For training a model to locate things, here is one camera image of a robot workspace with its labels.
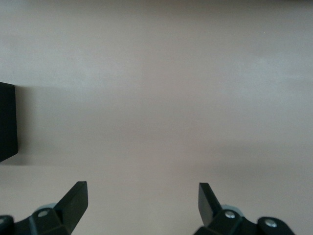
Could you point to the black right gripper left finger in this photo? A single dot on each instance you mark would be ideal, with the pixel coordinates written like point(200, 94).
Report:
point(73, 203)

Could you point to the black rectangular plastic box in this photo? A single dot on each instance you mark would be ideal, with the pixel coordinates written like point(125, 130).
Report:
point(7, 122)

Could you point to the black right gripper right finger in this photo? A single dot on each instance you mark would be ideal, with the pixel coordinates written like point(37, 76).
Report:
point(207, 205)

